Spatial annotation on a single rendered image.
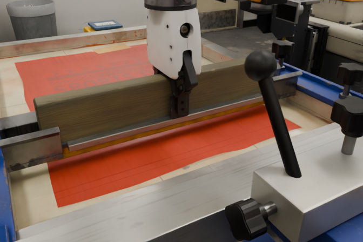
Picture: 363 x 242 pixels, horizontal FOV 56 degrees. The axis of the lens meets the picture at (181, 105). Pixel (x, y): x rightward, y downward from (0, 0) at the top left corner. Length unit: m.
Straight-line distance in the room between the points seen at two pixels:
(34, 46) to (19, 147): 0.60
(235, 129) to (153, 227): 0.33
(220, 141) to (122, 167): 0.16
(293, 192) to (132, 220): 0.13
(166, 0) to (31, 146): 0.26
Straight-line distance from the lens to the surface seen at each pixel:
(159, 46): 0.50
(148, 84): 0.51
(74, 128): 0.50
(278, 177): 0.29
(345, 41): 1.60
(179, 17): 0.47
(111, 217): 0.31
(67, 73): 0.87
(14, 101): 0.77
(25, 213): 0.47
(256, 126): 0.61
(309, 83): 0.70
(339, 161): 0.33
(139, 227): 0.30
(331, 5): 1.70
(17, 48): 1.05
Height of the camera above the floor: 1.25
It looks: 26 degrees down
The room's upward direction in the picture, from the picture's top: straight up
